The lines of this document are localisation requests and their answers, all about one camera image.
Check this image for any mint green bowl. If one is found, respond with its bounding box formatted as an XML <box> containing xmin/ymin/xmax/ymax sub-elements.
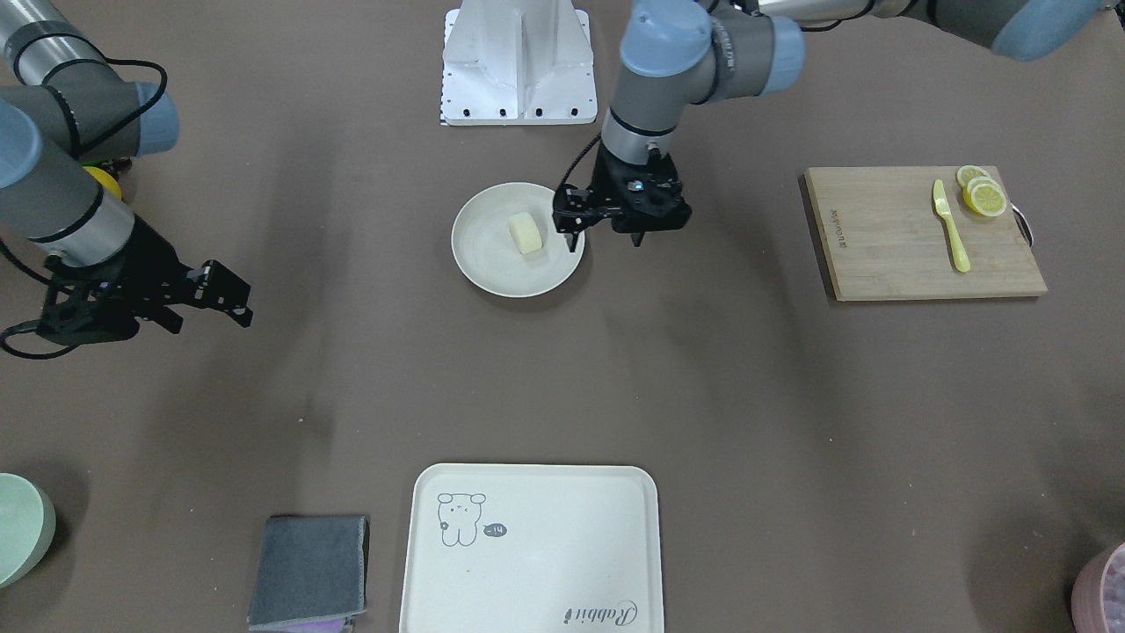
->
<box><xmin>1</xmin><ymin>473</ymin><xmax>56</xmax><ymax>588</ymax></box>

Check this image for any white steamed bun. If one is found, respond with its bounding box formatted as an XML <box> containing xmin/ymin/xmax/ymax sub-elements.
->
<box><xmin>506</xmin><ymin>211</ymin><xmax>545</xmax><ymax>256</ymax></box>

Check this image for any lemon slice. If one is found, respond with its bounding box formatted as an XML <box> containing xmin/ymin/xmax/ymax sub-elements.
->
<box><xmin>962</xmin><ymin>177</ymin><xmax>1010</xmax><ymax>217</ymax></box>
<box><xmin>955</xmin><ymin>164</ymin><xmax>993</xmax><ymax>189</ymax></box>

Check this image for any back lemon slice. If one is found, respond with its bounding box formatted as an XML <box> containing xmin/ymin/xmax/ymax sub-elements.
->
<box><xmin>955</xmin><ymin>164</ymin><xmax>993</xmax><ymax>189</ymax></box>

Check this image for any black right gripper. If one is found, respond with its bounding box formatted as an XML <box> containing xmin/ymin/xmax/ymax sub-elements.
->
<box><xmin>39</xmin><ymin>220</ymin><xmax>254</xmax><ymax>346</ymax></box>

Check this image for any pink bowl of ice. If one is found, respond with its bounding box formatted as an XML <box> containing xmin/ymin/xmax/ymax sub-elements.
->
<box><xmin>1071</xmin><ymin>543</ymin><xmax>1124</xmax><ymax>632</ymax></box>

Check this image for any cream round plate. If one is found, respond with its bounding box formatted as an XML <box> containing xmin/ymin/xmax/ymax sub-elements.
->
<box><xmin>450</xmin><ymin>183</ymin><xmax>586</xmax><ymax>299</ymax></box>

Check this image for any yellow plastic knife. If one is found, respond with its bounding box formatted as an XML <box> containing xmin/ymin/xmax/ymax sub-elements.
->
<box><xmin>932</xmin><ymin>179</ymin><xmax>971</xmax><ymax>273</ymax></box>

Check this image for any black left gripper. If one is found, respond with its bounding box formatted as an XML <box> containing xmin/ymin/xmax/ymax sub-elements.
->
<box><xmin>570</xmin><ymin>147</ymin><xmax>693</xmax><ymax>253</ymax></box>

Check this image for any front lemon slice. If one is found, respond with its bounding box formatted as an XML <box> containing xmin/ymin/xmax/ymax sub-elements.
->
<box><xmin>962</xmin><ymin>177</ymin><xmax>1010</xmax><ymax>217</ymax></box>

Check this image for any cream rabbit tray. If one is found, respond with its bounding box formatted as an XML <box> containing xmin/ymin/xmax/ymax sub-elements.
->
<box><xmin>399</xmin><ymin>463</ymin><xmax>664</xmax><ymax>632</ymax></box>

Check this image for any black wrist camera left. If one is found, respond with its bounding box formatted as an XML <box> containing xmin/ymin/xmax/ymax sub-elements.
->
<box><xmin>551</xmin><ymin>183</ymin><xmax>606</xmax><ymax>234</ymax></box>

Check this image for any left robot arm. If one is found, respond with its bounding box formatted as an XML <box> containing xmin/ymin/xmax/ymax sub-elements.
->
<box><xmin>552</xmin><ymin>1</ymin><xmax>1101</xmax><ymax>251</ymax></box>

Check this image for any yellow lemon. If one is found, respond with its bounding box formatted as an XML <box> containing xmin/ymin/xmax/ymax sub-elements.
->
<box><xmin>83</xmin><ymin>165</ymin><xmax>123</xmax><ymax>200</ymax></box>

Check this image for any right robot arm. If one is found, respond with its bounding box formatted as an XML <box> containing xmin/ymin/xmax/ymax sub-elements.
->
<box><xmin>1</xmin><ymin>1</ymin><xmax>253</xmax><ymax>358</ymax></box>

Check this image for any bamboo cutting board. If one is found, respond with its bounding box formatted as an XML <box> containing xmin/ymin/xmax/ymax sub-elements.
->
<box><xmin>804</xmin><ymin>168</ymin><xmax>1046</xmax><ymax>302</ymax></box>

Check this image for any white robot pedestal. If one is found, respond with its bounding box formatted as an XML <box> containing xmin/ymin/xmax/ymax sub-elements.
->
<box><xmin>439</xmin><ymin>1</ymin><xmax>599</xmax><ymax>126</ymax></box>

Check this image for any grey folded cloth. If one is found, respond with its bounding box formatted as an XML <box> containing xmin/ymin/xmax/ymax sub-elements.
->
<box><xmin>248</xmin><ymin>514</ymin><xmax>368</xmax><ymax>632</ymax></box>

